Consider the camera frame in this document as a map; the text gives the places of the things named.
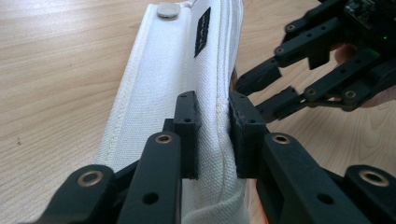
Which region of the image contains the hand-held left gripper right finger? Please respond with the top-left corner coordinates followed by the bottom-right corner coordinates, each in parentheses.
top-left (228, 91), bottom-right (269, 180)

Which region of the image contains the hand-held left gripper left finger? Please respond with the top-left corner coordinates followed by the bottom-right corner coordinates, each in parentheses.
top-left (163, 91), bottom-right (202, 181)

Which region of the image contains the white canvas pencil case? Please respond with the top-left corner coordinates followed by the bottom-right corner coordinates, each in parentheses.
top-left (94, 0), bottom-right (250, 224)

